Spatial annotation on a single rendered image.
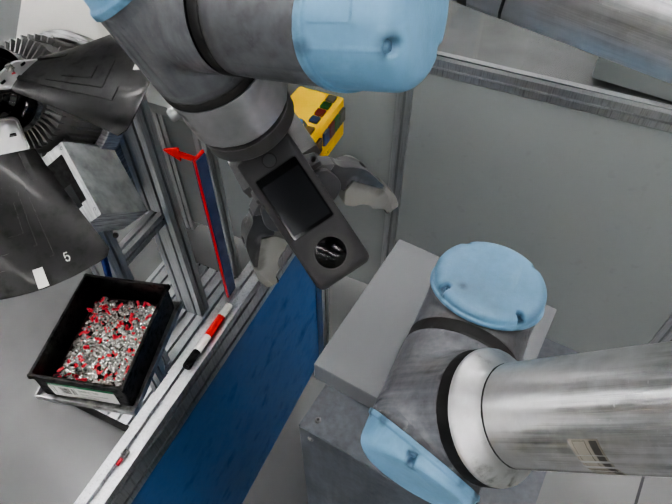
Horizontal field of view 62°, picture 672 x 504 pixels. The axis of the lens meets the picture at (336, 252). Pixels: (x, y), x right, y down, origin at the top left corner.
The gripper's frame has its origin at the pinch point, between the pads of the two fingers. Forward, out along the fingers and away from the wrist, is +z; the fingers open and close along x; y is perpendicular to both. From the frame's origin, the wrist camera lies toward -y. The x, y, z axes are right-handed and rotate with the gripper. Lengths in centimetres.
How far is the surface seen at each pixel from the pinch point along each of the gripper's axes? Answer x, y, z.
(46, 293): 104, 118, 107
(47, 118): 32, 63, 12
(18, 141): 36, 57, 9
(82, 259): 37, 36, 19
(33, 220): 40, 44, 14
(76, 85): 20, 48, 1
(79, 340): 48, 32, 31
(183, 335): 61, 72, 111
